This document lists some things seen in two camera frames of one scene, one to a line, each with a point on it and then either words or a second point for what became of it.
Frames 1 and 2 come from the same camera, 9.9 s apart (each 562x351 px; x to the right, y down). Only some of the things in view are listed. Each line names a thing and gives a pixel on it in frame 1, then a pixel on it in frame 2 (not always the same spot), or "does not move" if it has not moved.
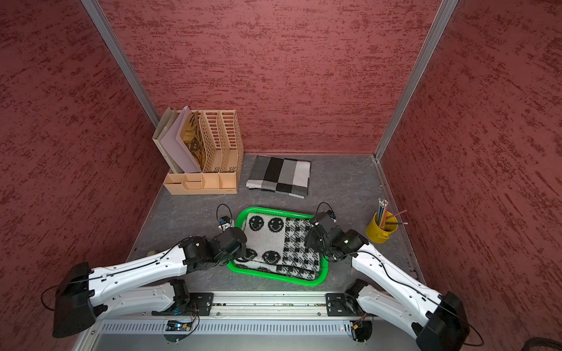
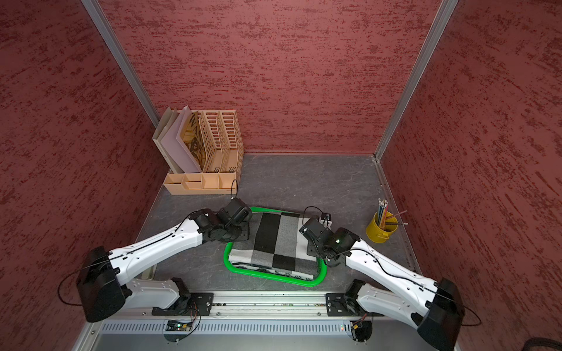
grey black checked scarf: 280,175 -> 276,245
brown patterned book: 191,135 does not move
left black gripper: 241,252 -> 244,235
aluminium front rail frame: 251,322 does not move
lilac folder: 175,146 does not move
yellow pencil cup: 377,235 does not move
